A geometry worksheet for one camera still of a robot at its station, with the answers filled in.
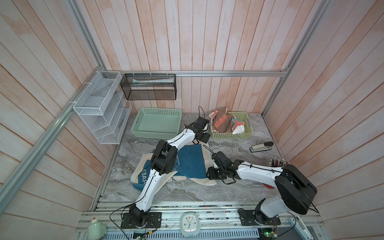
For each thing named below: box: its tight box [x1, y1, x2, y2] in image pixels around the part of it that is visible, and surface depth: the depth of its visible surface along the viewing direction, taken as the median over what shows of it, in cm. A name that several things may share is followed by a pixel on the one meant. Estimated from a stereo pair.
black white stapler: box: [249, 141, 274, 153], surface depth 100 cm
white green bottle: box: [87, 217, 107, 240], surface depth 67 cm
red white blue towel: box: [231, 118, 245, 135], surface depth 103 cm
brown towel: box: [212, 106, 235, 133], surface depth 109 cm
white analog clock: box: [180, 211, 201, 238], surface depth 71 cm
